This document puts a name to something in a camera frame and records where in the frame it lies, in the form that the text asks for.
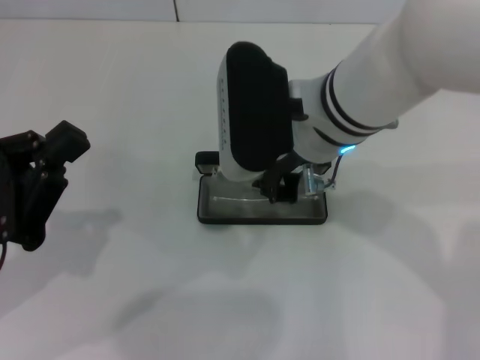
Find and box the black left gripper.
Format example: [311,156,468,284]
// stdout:
[0,119,92,252]

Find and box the black glasses case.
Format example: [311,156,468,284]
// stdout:
[194,150,328,226]

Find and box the right arm cable with plug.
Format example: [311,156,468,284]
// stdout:
[302,148,356,197]

